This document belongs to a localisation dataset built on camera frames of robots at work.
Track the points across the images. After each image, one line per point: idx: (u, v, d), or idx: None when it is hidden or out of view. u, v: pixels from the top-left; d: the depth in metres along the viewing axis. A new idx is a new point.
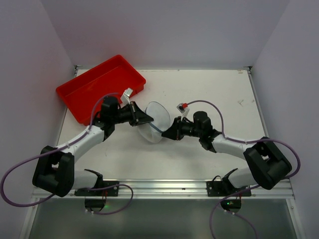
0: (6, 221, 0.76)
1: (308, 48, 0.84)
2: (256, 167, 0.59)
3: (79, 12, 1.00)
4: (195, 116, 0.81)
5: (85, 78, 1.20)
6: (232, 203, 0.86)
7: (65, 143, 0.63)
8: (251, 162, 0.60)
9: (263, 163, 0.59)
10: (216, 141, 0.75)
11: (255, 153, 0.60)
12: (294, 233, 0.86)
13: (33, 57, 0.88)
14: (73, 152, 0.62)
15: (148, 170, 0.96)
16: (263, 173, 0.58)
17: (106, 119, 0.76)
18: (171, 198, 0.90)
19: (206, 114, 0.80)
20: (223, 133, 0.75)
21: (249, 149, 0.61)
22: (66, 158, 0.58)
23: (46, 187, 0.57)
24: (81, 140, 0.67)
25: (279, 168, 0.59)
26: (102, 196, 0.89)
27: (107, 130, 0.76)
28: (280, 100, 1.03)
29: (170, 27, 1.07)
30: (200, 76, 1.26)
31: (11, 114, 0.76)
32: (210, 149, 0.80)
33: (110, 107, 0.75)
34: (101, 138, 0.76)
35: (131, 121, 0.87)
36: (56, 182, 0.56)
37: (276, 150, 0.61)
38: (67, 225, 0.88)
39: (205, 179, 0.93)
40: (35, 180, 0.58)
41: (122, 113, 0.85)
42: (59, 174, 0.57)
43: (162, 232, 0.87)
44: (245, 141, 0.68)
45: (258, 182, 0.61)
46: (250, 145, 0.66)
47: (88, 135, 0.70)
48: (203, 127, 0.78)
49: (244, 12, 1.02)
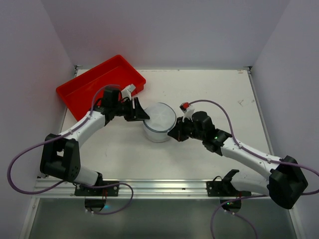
0: (6, 221, 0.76)
1: (308, 49, 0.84)
2: (281, 191, 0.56)
3: (79, 11, 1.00)
4: (193, 117, 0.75)
5: (85, 77, 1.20)
6: (232, 203, 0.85)
7: (68, 130, 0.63)
8: (277, 186, 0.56)
9: (288, 187, 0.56)
10: (227, 147, 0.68)
11: (281, 177, 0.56)
12: (293, 233, 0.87)
13: (33, 57, 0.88)
14: (77, 137, 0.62)
15: (148, 171, 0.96)
16: (287, 197, 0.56)
17: (107, 105, 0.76)
18: (171, 198, 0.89)
19: (205, 113, 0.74)
20: (235, 140, 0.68)
21: (274, 172, 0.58)
22: (70, 143, 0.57)
23: (54, 174, 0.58)
24: (83, 126, 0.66)
25: (300, 188, 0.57)
26: (102, 196, 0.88)
27: (108, 114, 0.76)
28: (280, 100, 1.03)
29: (170, 27, 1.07)
30: (200, 76, 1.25)
31: (11, 114, 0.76)
32: (216, 151, 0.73)
33: (113, 93, 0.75)
34: (103, 123, 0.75)
35: (128, 114, 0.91)
36: (64, 169, 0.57)
37: (299, 172, 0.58)
38: (67, 224, 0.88)
39: (202, 179, 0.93)
40: (43, 168, 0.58)
41: (122, 106, 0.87)
42: (66, 159, 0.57)
43: (162, 232, 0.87)
44: (268, 159, 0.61)
45: (277, 202, 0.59)
46: (274, 166, 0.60)
47: (90, 120, 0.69)
48: (205, 127, 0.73)
49: (244, 12, 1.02)
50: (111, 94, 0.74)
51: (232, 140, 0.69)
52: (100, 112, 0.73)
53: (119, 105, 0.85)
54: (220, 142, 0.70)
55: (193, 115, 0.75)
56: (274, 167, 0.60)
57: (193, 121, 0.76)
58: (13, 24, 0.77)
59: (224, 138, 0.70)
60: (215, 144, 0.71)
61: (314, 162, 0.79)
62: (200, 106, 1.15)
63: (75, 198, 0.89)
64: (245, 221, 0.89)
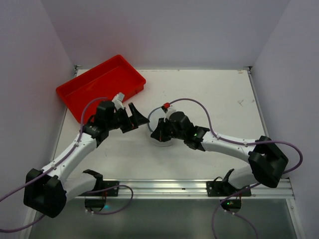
0: (7, 221, 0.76)
1: (308, 49, 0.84)
2: (262, 171, 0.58)
3: (79, 12, 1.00)
4: (172, 118, 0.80)
5: (85, 77, 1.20)
6: (232, 203, 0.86)
7: (51, 165, 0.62)
8: (257, 167, 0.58)
9: (267, 164, 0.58)
10: (206, 141, 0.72)
11: (259, 157, 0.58)
12: (294, 233, 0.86)
13: (33, 57, 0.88)
14: (60, 173, 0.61)
15: (148, 171, 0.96)
16: (269, 175, 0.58)
17: (100, 125, 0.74)
18: (171, 198, 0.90)
19: (182, 114, 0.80)
20: (213, 133, 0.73)
21: (252, 153, 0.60)
22: (51, 182, 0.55)
23: (38, 208, 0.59)
24: (70, 156, 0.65)
25: (280, 165, 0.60)
26: (102, 196, 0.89)
27: (100, 135, 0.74)
28: (279, 100, 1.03)
29: (170, 27, 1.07)
30: (200, 76, 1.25)
31: (11, 114, 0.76)
32: (198, 148, 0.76)
33: (106, 110, 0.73)
34: (94, 145, 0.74)
35: (126, 124, 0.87)
36: (47, 206, 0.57)
37: (275, 148, 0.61)
38: (67, 225, 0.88)
39: (194, 179, 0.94)
40: (26, 201, 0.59)
41: (117, 117, 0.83)
42: (48, 198, 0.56)
43: (162, 232, 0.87)
44: (244, 142, 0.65)
45: (262, 183, 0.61)
46: (251, 147, 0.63)
47: (78, 147, 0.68)
48: (183, 126, 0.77)
49: (244, 12, 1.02)
50: (104, 111, 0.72)
51: (210, 134, 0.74)
52: (91, 135, 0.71)
53: (115, 118, 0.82)
54: (200, 137, 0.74)
55: (171, 117, 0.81)
56: (251, 149, 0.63)
57: (171, 122, 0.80)
58: (13, 24, 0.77)
59: (204, 133, 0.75)
60: (196, 140, 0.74)
61: (314, 162, 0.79)
62: (182, 103, 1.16)
63: (75, 198, 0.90)
64: (245, 221, 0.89)
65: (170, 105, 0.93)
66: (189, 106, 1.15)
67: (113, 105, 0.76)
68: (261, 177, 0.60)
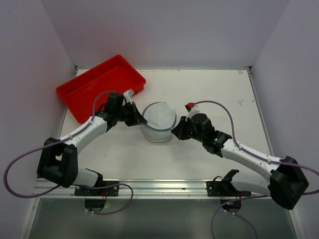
0: (6, 220, 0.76)
1: (308, 49, 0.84)
2: (282, 191, 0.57)
3: (79, 11, 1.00)
4: (193, 120, 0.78)
5: (85, 77, 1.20)
6: (232, 203, 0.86)
7: (68, 135, 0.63)
8: (277, 187, 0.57)
9: (288, 186, 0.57)
10: (227, 148, 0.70)
11: (282, 178, 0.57)
12: (294, 233, 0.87)
13: (33, 57, 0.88)
14: (76, 143, 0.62)
15: (148, 171, 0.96)
16: (288, 197, 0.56)
17: (111, 111, 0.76)
18: (171, 198, 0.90)
19: (205, 116, 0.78)
20: (235, 141, 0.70)
21: (275, 173, 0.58)
22: (69, 149, 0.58)
23: (51, 178, 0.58)
24: (84, 131, 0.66)
25: (300, 188, 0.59)
26: (102, 196, 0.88)
27: (110, 121, 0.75)
28: (279, 100, 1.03)
29: (170, 26, 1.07)
30: (200, 76, 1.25)
31: (11, 114, 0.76)
32: (216, 153, 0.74)
33: (117, 99, 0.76)
34: (104, 129, 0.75)
35: (132, 119, 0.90)
36: (60, 174, 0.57)
37: (298, 171, 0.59)
38: (67, 224, 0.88)
39: (194, 179, 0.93)
40: (40, 171, 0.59)
41: (125, 111, 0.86)
42: (62, 165, 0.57)
43: (162, 232, 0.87)
44: (268, 160, 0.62)
45: (277, 202, 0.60)
46: (274, 166, 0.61)
47: (91, 126, 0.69)
48: (204, 129, 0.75)
49: (244, 12, 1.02)
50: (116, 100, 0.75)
51: (231, 141, 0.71)
52: (103, 118, 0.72)
53: (124, 111, 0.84)
54: (220, 143, 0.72)
55: (193, 119, 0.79)
56: (274, 168, 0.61)
57: (193, 123, 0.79)
58: (13, 24, 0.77)
59: (224, 139, 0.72)
60: (216, 145, 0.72)
61: (314, 162, 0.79)
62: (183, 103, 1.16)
63: (75, 198, 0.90)
64: (245, 221, 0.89)
65: (194, 104, 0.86)
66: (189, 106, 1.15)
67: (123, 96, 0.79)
68: (279, 196, 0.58)
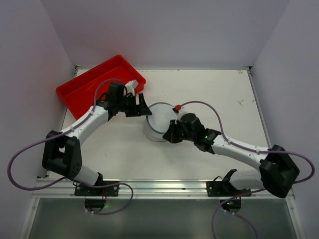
0: (6, 221, 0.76)
1: (308, 49, 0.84)
2: (272, 180, 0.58)
3: (79, 11, 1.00)
4: (182, 120, 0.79)
5: (85, 77, 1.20)
6: (232, 203, 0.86)
7: (69, 127, 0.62)
8: (267, 176, 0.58)
9: (278, 175, 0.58)
10: (217, 144, 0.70)
11: (271, 166, 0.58)
12: (294, 233, 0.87)
13: (33, 56, 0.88)
14: (78, 135, 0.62)
15: (148, 171, 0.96)
16: (279, 185, 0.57)
17: (111, 100, 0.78)
18: (171, 198, 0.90)
19: (193, 115, 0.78)
20: (224, 136, 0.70)
21: (264, 162, 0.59)
22: (71, 141, 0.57)
23: (56, 170, 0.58)
24: (86, 122, 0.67)
25: (292, 176, 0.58)
26: (102, 196, 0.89)
27: (111, 109, 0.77)
28: (279, 100, 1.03)
29: (170, 26, 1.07)
30: (200, 76, 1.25)
31: (11, 114, 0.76)
32: (207, 150, 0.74)
33: (118, 88, 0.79)
34: (106, 119, 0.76)
35: (132, 110, 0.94)
36: (65, 166, 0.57)
37: (288, 159, 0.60)
38: (68, 224, 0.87)
39: (194, 179, 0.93)
40: (45, 163, 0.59)
41: (126, 101, 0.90)
42: (67, 156, 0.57)
43: (162, 232, 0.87)
44: (256, 150, 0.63)
45: (271, 192, 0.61)
46: (263, 155, 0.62)
47: (92, 116, 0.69)
48: (194, 128, 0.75)
49: (244, 12, 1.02)
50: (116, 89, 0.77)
51: (221, 137, 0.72)
52: (103, 107, 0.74)
53: (124, 101, 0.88)
54: (211, 140, 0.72)
55: (182, 119, 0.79)
56: (263, 157, 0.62)
57: (182, 124, 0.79)
58: (13, 24, 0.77)
59: (215, 136, 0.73)
60: (207, 142, 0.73)
61: (314, 162, 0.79)
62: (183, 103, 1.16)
63: (75, 198, 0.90)
64: (245, 221, 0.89)
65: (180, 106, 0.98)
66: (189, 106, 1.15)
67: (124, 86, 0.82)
68: (271, 185, 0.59)
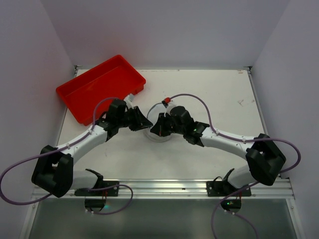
0: (6, 221, 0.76)
1: (307, 49, 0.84)
2: (259, 168, 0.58)
3: (79, 11, 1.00)
4: (172, 113, 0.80)
5: (86, 77, 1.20)
6: (232, 203, 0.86)
7: (65, 144, 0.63)
8: (254, 163, 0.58)
9: (265, 162, 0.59)
10: (205, 136, 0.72)
11: (257, 154, 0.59)
12: (294, 233, 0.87)
13: (33, 56, 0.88)
14: (73, 153, 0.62)
15: (148, 171, 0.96)
16: (265, 173, 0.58)
17: (113, 120, 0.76)
18: (171, 198, 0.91)
19: (183, 108, 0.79)
20: (212, 128, 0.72)
21: (250, 150, 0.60)
22: (64, 159, 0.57)
23: (44, 186, 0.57)
24: (83, 141, 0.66)
25: (278, 164, 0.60)
26: (102, 196, 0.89)
27: (111, 130, 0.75)
28: (279, 100, 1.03)
29: (170, 27, 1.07)
30: (200, 76, 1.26)
31: (11, 114, 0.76)
32: (197, 143, 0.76)
33: (118, 108, 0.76)
34: (104, 139, 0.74)
35: (135, 124, 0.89)
36: (55, 183, 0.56)
37: (274, 147, 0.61)
38: (67, 224, 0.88)
39: (194, 179, 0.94)
40: (34, 178, 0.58)
41: (128, 116, 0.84)
42: (58, 174, 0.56)
43: (162, 232, 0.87)
44: (243, 139, 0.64)
45: (258, 180, 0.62)
46: (250, 144, 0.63)
47: (90, 135, 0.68)
48: (183, 121, 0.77)
49: (244, 12, 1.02)
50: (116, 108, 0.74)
51: (210, 129, 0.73)
52: (103, 127, 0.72)
53: (126, 116, 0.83)
54: (199, 132, 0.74)
55: (172, 112, 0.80)
56: (249, 145, 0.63)
57: (172, 116, 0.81)
58: (12, 24, 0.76)
59: (203, 129, 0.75)
60: (195, 135, 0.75)
61: (314, 161, 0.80)
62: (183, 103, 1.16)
63: (75, 198, 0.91)
64: (245, 221, 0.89)
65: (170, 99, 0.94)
66: (189, 105, 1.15)
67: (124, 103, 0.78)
68: (258, 174, 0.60)
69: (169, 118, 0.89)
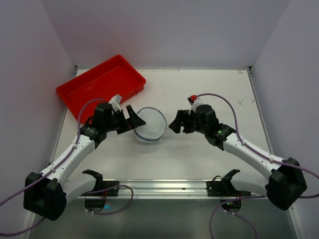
0: (7, 221, 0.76)
1: (308, 49, 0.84)
2: (279, 191, 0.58)
3: (79, 11, 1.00)
4: (198, 110, 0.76)
5: (85, 77, 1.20)
6: (232, 203, 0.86)
7: (50, 168, 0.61)
8: (276, 186, 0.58)
9: (287, 188, 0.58)
10: (229, 142, 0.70)
11: (282, 178, 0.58)
12: (294, 234, 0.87)
13: (33, 57, 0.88)
14: (60, 175, 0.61)
15: (147, 171, 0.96)
16: (284, 198, 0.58)
17: (99, 125, 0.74)
18: (171, 198, 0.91)
19: (210, 106, 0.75)
20: (239, 136, 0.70)
21: (275, 172, 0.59)
22: (51, 186, 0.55)
23: (39, 212, 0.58)
24: (69, 159, 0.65)
25: (298, 191, 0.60)
26: (102, 196, 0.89)
27: (98, 136, 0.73)
28: (279, 100, 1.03)
29: (170, 27, 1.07)
30: (200, 76, 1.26)
31: (10, 114, 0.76)
32: (217, 145, 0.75)
33: (104, 112, 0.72)
34: (93, 147, 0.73)
35: (122, 126, 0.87)
36: (47, 209, 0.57)
37: (299, 174, 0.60)
38: (67, 225, 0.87)
39: (195, 179, 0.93)
40: (26, 204, 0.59)
41: (115, 119, 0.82)
42: (48, 202, 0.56)
43: (161, 232, 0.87)
44: (270, 159, 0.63)
45: (273, 201, 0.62)
46: (276, 166, 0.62)
47: (77, 149, 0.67)
48: (208, 120, 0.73)
49: (244, 12, 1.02)
50: (102, 112, 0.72)
51: (235, 136, 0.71)
52: (89, 137, 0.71)
53: (113, 119, 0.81)
54: (223, 136, 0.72)
55: (198, 109, 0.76)
56: (276, 167, 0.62)
57: (197, 114, 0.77)
58: (13, 24, 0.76)
59: (228, 132, 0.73)
60: (218, 137, 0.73)
61: (313, 162, 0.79)
62: (183, 103, 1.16)
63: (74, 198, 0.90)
64: (245, 221, 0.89)
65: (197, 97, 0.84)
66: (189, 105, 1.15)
67: (111, 106, 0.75)
68: (275, 195, 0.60)
69: (193, 116, 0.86)
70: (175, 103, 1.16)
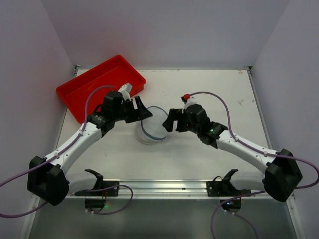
0: (7, 221, 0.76)
1: (307, 49, 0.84)
2: (276, 183, 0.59)
3: (79, 11, 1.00)
4: (188, 110, 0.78)
5: (85, 77, 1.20)
6: (232, 203, 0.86)
7: (54, 153, 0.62)
8: (273, 179, 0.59)
9: (283, 179, 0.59)
10: (223, 140, 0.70)
11: (277, 171, 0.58)
12: (294, 234, 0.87)
13: (33, 57, 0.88)
14: (63, 161, 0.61)
15: (148, 170, 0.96)
16: (282, 190, 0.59)
17: (107, 114, 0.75)
18: (171, 198, 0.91)
19: (200, 106, 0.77)
20: (231, 133, 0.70)
21: (271, 166, 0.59)
22: (55, 172, 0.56)
23: (40, 195, 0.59)
24: (73, 145, 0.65)
25: (294, 181, 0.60)
26: (102, 196, 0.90)
27: (105, 125, 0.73)
28: (279, 100, 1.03)
29: (170, 27, 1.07)
30: (200, 76, 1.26)
31: (10, 114, 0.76)
32: (211, 144, 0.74)
33: (113, 100, 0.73)
34: (100, 135, 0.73)
35: (131, 116, 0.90)
36: (48, 193, 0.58)
37: (294, 165, 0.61)
38: (67, 225, 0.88)
39: (195, 179, 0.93)
40: (29, 187, 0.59)
41: (124, 109, 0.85)
42: (49, 187, 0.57)
43: (161, 232, 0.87)
44: (264, 152, 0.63)
45: (271, 194, 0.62)
46: (271, 158, 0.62)
47: (82, 137, 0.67)
48: (199, 120, 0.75)
49: (244, 12, 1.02)
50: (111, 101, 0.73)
51: (228, 132, 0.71)
52: (96, 124, 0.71)
53: (122, 109, 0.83)
54: (216, 134, 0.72)
55: (189, 109, 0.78)
56: (270, 160, 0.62)
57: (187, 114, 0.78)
58: (13, 25, 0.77)
59: (221, 130, 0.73)
60: (211, 136, 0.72)
61: (313, 162, 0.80)
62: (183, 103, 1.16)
63: (75, 198, 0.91)
64: (245, 221, 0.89)
65: (190, 96, 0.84)
66: None
67: (121, 96, 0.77)
68: (273, 188, 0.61)
69: (185, 115, 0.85)
70: (176, 103, 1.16)
